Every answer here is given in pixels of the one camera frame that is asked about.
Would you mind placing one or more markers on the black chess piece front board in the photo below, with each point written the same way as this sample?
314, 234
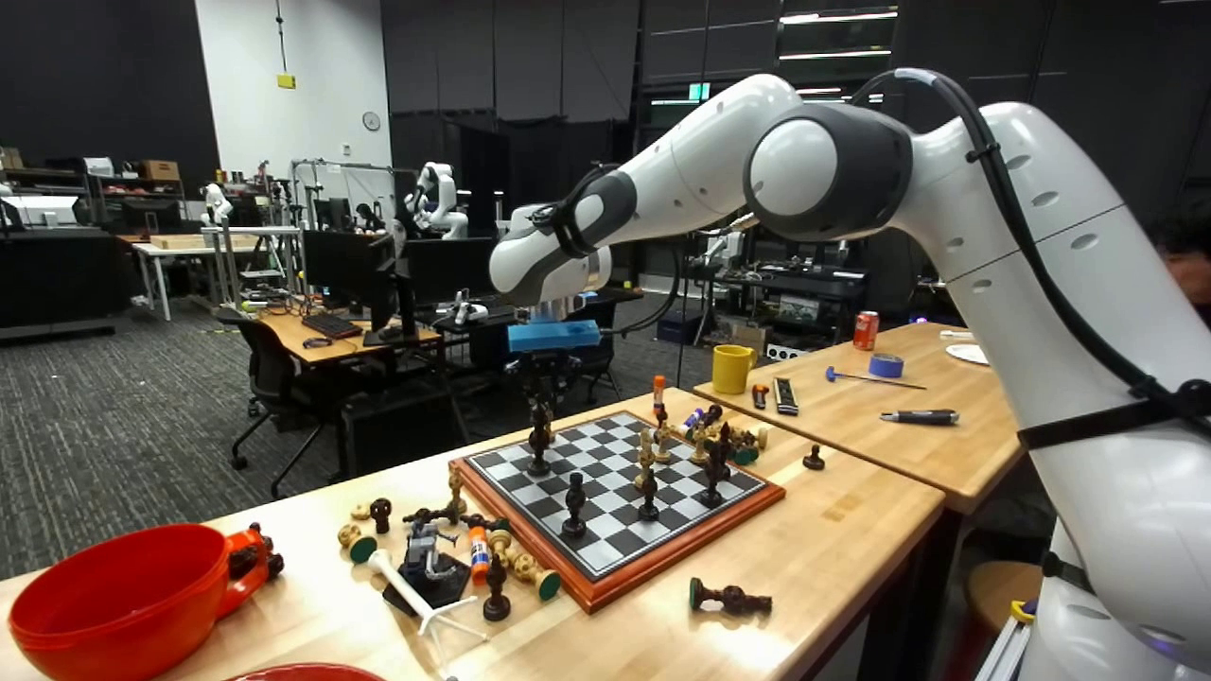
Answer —
571, 500

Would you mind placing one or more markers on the yellow cup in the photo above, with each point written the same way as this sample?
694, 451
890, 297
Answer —
732, 367

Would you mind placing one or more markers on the computer monitor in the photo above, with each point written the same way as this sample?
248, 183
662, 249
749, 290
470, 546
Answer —
347, 271

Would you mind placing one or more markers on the black marker pen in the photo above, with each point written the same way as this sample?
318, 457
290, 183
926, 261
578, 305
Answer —
931, 416

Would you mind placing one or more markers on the black office chair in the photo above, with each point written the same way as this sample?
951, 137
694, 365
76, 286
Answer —
275, 392

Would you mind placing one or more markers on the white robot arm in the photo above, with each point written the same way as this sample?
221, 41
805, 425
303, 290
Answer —
1102, 357

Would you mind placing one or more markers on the red can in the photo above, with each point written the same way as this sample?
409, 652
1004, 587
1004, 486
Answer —
864, 330

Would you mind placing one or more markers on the black pawn near table edge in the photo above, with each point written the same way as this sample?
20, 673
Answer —
810, 457

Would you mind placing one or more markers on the black chess piece on board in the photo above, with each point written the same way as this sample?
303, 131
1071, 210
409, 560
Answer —
539, 437

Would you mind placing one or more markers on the brown toy with green wheels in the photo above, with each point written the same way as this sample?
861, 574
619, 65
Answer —
738, 447

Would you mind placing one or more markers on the red bowl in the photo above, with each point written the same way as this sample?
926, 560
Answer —
124, 611

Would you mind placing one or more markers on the white plate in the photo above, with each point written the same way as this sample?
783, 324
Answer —
965, 354

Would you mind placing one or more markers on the light brown chess piece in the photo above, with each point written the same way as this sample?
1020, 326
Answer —
648, 451

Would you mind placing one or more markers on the purple toy tool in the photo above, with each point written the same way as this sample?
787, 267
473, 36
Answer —
700, 416

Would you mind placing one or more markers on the black chess piece on table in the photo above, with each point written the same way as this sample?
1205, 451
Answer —
727, 597

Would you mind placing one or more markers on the red plate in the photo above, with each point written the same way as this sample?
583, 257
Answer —
306, 671

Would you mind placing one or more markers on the wooden chess board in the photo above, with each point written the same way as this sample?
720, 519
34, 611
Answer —
619, 546

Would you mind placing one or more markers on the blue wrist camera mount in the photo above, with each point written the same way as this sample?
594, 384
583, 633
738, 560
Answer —
554, 335

